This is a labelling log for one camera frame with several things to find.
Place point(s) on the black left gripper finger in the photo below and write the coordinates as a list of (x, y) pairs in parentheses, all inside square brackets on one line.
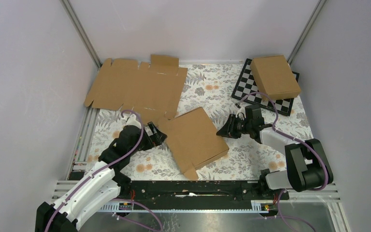
[(157, 139), (152, 130)]

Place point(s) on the black white chessboard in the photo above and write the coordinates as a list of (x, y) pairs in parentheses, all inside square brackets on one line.
[(246, 84)]

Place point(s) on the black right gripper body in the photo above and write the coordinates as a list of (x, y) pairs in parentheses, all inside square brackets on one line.
[(244, 125)]

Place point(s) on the closed brown cardboard box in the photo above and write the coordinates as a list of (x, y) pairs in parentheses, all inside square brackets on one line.
[(274, 78)]

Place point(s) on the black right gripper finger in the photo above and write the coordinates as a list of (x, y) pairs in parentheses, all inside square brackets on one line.
[(231, 123), (228, 133)]

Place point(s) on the flat cardboard sheet stack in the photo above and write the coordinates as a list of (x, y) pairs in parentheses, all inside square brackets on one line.
[(151, 89)]

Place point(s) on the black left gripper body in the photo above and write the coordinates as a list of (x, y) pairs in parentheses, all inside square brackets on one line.
[(146, 143)]

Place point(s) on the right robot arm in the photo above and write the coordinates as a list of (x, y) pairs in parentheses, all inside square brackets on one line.
[(307, 167)]

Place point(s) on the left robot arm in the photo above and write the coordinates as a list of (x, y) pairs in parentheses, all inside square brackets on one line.
[(103, 182)]

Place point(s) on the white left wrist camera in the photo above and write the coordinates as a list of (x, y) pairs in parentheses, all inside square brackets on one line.
[(131, 120)]

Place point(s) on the floral patterned table mat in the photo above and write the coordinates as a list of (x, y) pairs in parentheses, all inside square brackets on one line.
[(209, 86)]

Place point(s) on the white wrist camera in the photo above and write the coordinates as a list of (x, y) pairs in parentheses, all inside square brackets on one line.
[(240, 114), (131, 120)]

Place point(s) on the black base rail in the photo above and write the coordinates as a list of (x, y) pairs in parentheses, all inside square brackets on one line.
[(194, 196)]

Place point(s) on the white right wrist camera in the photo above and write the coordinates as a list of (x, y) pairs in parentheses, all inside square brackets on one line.
[(240, 114)]

